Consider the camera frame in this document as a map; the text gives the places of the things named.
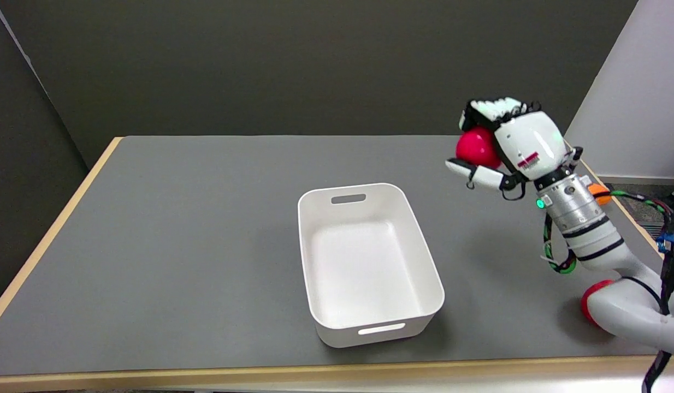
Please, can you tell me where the white plastic bin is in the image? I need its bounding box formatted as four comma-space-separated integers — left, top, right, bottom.
298, 183, 445, 348

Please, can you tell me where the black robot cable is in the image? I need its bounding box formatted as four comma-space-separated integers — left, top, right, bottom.
607, 190, 674, 393

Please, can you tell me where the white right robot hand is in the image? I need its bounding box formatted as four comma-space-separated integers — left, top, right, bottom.
445, 97, 583, 200

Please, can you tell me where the red persimmon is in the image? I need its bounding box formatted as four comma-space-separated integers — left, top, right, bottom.
581, 280, 615, 326

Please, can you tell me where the red apple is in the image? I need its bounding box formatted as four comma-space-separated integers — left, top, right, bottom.
456, 127, 502, 169

